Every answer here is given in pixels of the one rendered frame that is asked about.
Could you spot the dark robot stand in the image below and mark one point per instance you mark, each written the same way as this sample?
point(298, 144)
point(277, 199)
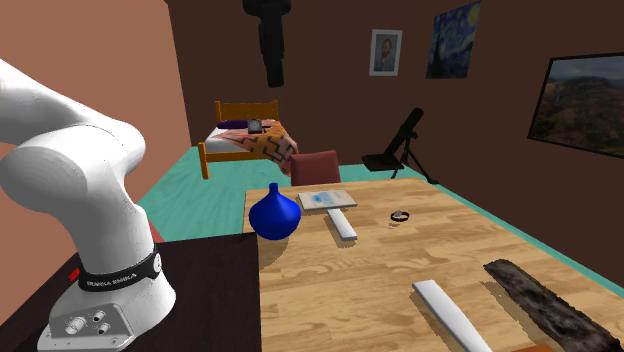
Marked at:
point(209, 292)

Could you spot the red chair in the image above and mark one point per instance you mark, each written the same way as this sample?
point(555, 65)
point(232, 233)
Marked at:
point(316, 169)

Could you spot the blue starry night painting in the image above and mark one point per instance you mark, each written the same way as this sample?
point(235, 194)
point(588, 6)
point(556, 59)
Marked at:
point(453, 41)

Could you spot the white and blue book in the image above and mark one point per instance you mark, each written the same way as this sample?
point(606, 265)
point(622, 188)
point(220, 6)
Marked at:
point(326, 199)

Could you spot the wooden table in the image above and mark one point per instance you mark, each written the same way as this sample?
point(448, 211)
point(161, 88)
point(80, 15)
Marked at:
point(390, 263)

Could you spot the blue round vase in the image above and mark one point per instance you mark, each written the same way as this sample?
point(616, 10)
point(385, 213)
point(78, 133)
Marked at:
point(274, 217)

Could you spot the long white flat bar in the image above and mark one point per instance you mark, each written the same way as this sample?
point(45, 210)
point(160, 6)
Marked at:
point(451, 314)

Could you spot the long dark furry strip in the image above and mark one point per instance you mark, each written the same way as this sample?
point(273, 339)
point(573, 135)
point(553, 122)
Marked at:
point(546, 302)

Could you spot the black telescope on tripod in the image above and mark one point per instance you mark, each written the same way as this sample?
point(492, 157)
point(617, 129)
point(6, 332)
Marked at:
point(402, 134)

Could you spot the framed portrait picture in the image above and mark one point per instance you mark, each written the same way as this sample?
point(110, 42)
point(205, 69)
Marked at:
point(385, 52)

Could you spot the short white flat bar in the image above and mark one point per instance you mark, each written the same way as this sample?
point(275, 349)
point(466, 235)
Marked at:
point(342, 225)

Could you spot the framed landscape picture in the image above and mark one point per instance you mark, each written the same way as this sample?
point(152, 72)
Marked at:
point(582, 105)

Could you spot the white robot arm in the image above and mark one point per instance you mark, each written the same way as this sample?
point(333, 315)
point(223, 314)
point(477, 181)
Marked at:
point(73, 185)

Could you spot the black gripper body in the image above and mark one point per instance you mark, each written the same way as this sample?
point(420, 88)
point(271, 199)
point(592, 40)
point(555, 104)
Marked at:
point(271, 29)

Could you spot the wooden bed with patterned blanket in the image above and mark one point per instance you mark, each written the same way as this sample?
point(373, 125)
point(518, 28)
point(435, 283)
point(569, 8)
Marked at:
point(253, 144)

